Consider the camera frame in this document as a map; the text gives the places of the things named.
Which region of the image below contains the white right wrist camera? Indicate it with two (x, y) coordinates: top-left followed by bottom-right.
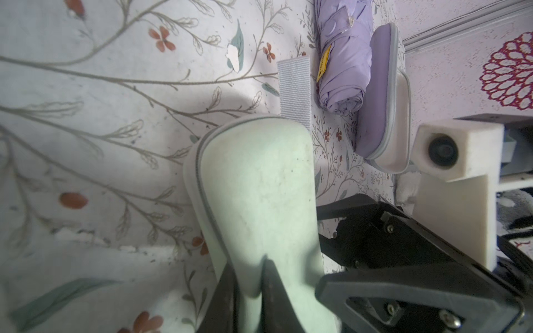
(409, 118), (533, 272)

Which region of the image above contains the purple folded umbrella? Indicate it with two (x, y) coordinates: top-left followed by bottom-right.
(315, 0), (373, 116)

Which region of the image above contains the white ribbed strap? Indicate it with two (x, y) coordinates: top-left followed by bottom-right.
(276, 55), (312, 130)

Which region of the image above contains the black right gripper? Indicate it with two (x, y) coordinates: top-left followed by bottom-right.
(315, 194), (532, 332)

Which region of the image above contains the mint green zippered umbrella case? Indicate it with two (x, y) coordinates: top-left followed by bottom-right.
(183, 115), (337, 332)

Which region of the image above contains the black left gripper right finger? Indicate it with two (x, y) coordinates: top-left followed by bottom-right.
(260, 259), (304, 333)

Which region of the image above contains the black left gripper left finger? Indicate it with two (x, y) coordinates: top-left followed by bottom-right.
(197, 263), (239, 333)

